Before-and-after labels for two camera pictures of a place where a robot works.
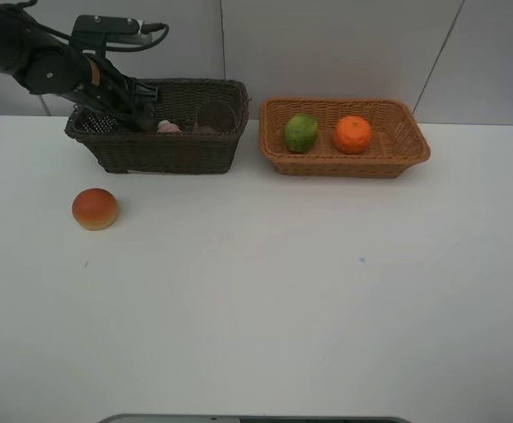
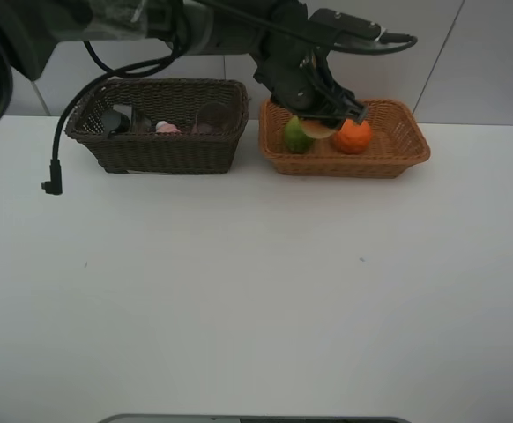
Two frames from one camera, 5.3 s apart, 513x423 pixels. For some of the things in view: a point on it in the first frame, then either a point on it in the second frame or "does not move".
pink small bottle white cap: x=165 y=126 does not move
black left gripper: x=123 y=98 to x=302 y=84
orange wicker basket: x=397 y=139 does not move
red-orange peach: x=94 y=209 to x=316 y=129
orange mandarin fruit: x=353 y=135 does not move
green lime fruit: x=300 y=132 does not move
